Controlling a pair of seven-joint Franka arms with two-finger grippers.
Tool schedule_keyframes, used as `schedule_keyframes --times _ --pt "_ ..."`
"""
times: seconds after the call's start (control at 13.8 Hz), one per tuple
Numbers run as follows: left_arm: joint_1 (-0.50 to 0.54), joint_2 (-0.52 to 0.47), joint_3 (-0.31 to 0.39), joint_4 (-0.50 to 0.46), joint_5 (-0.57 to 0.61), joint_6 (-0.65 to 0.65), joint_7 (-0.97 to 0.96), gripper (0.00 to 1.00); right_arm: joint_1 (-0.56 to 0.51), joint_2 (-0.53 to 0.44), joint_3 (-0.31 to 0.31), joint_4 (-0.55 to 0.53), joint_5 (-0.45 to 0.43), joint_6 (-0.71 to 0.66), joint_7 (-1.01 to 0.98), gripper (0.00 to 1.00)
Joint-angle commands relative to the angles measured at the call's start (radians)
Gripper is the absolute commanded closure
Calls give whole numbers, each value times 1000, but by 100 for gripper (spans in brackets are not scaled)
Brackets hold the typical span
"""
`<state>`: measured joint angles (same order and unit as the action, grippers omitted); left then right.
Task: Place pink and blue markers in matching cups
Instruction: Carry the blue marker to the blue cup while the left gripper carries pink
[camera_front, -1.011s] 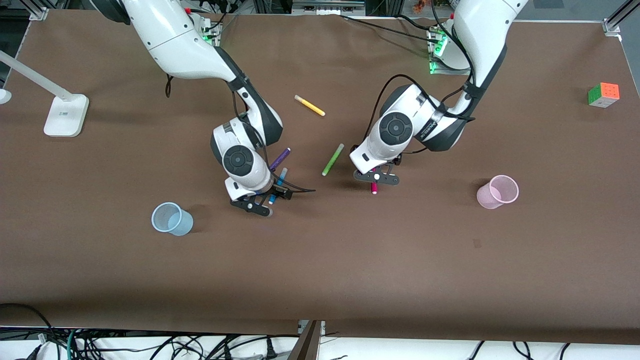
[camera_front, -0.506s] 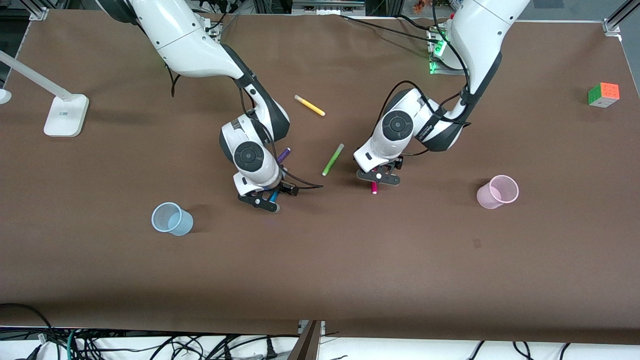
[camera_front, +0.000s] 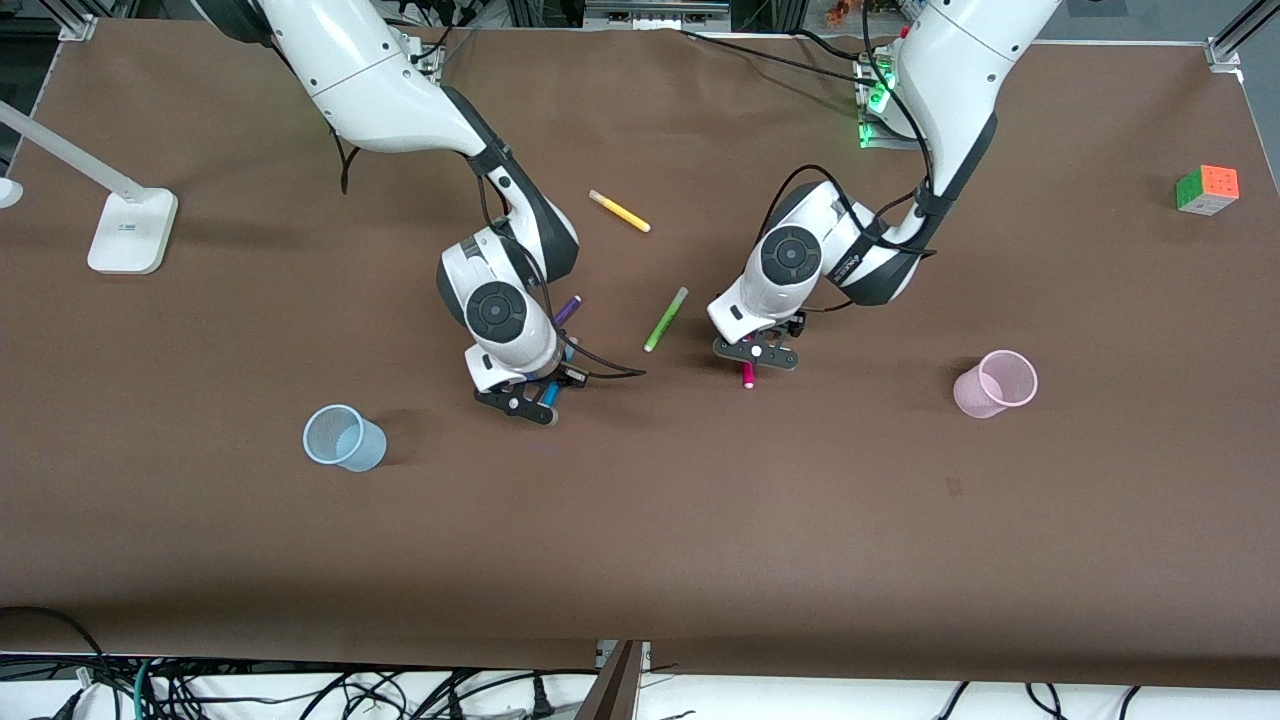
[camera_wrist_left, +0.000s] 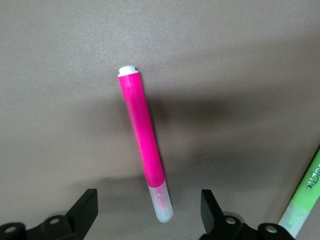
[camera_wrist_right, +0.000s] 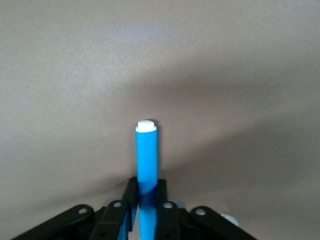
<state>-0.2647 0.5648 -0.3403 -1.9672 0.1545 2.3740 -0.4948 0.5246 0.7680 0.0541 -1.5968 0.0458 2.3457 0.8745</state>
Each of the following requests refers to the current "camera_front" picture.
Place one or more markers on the purple marker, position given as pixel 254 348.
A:
pixel 568 309

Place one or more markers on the green marker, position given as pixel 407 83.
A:
pixel 666 320

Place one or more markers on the aluminium corner bracket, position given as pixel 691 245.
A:
pixel 78 25

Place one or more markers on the yellow marker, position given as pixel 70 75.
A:
pixel 620 211

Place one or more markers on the white desk lamp stand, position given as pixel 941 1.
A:
pixel 135 235

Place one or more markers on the pink mesh cup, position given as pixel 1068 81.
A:
pixel 990 385

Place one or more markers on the blue marker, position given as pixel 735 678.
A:
pixel 549 396

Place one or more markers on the grey rack unit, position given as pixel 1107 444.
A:
pixel 655 12

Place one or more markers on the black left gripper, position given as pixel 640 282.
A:
pixel 795 325

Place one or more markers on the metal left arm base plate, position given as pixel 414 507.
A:
pixel 872 110

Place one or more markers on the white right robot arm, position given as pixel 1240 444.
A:
pixel 370 80

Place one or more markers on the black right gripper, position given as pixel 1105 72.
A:
pixel 569 374

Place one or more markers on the blue mesh cup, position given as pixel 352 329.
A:
pixel 345 440

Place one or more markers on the aluminium frame profile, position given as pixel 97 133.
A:
pixel 1235 40

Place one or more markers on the colourful puzzle cube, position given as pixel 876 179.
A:
pixel 1208 190

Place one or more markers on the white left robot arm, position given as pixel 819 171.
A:
pixel 960 70

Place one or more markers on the dark table leg post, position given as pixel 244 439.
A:
pixel 612 690

